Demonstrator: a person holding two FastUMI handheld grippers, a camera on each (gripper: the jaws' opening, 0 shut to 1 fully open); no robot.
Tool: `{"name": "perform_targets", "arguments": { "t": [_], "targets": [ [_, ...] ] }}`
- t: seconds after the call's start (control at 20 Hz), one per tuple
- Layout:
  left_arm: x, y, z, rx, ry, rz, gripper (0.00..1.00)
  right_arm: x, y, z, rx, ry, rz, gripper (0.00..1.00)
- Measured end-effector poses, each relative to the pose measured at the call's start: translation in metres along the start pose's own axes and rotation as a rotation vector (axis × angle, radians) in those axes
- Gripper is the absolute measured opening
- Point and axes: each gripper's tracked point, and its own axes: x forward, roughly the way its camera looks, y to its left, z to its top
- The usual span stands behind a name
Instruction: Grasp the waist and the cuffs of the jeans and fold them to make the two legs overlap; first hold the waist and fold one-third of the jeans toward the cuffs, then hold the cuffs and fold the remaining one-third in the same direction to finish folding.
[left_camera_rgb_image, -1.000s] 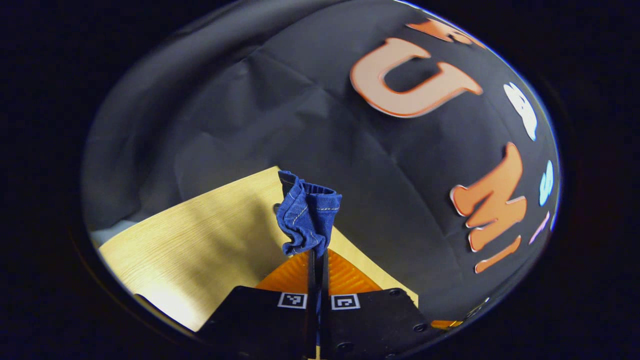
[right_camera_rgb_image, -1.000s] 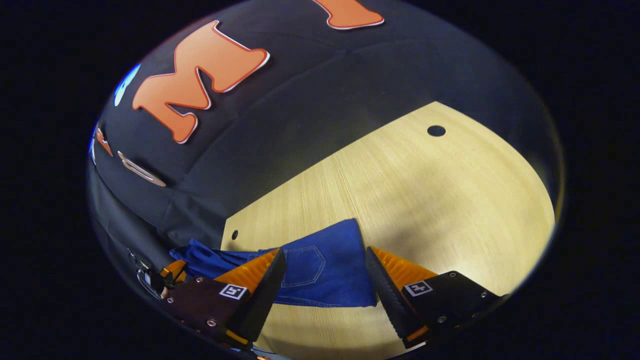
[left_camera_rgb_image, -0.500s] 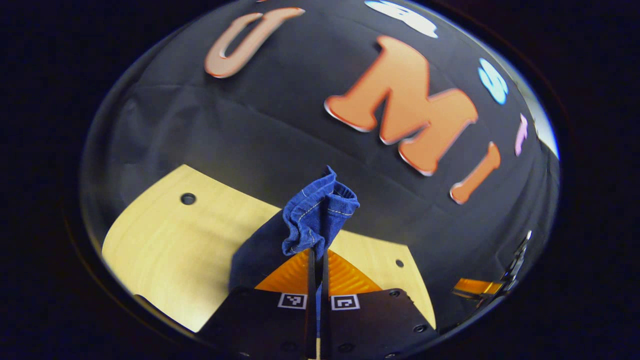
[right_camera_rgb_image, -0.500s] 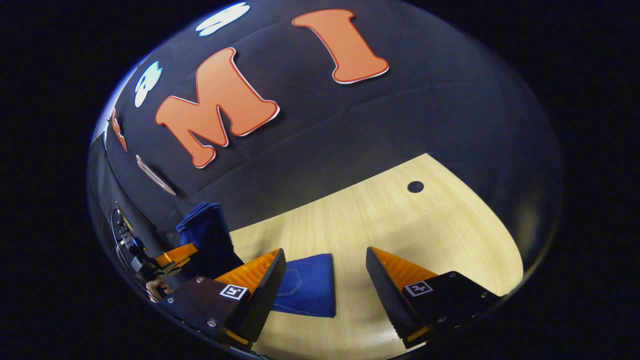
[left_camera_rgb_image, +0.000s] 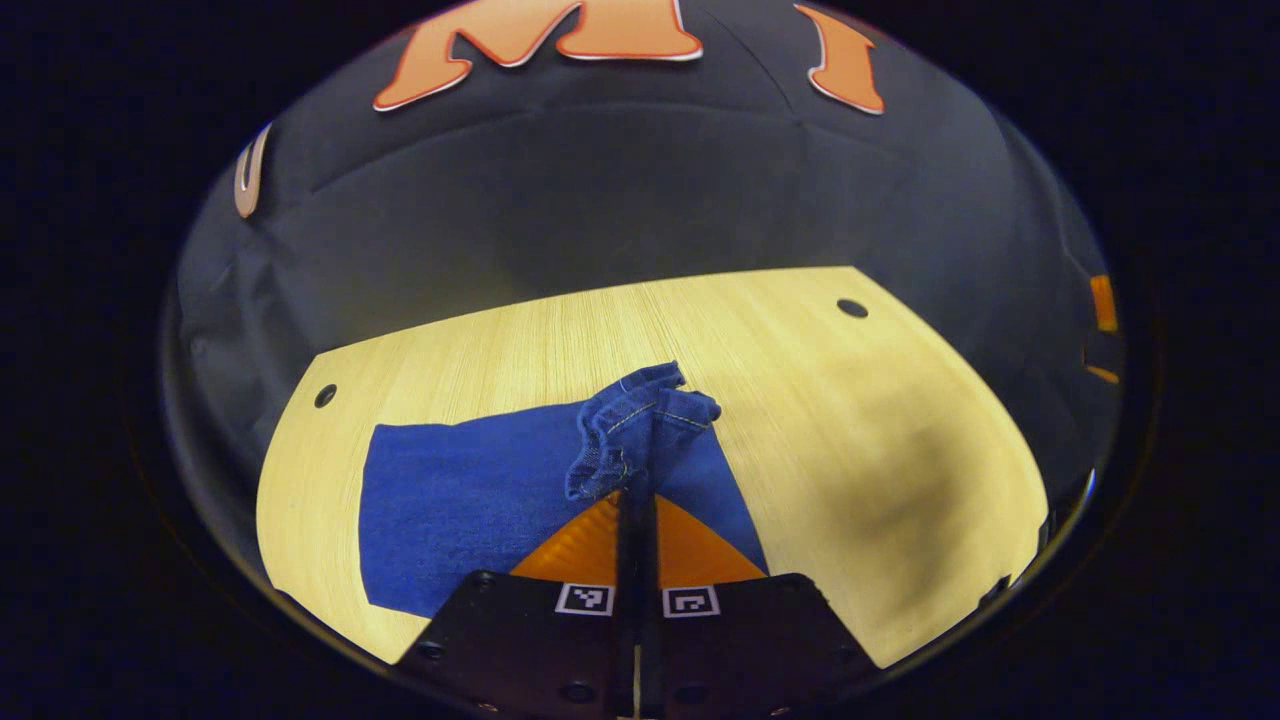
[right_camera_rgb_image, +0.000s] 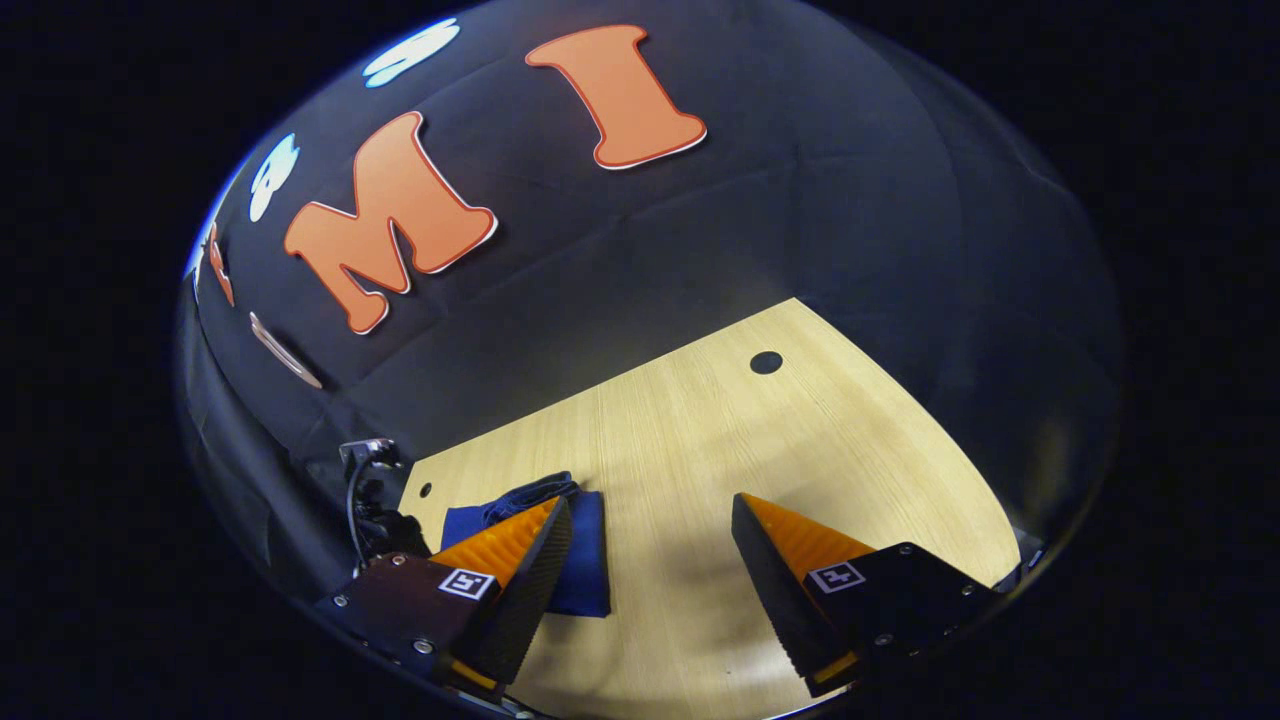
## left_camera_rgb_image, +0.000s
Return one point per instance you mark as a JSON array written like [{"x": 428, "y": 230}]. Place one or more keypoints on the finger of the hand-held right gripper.
[{"x": 1103, "y": 302}]

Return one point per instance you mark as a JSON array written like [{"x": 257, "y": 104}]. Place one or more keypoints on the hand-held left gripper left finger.
[{"x": 520, "y": 650}]

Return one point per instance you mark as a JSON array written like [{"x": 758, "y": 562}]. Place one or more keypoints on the blue denim jeans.
[{"x": 470, "y": 500}]

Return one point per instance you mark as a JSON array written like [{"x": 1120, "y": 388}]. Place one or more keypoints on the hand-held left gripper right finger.
[{"x": 750, "y": 650}]

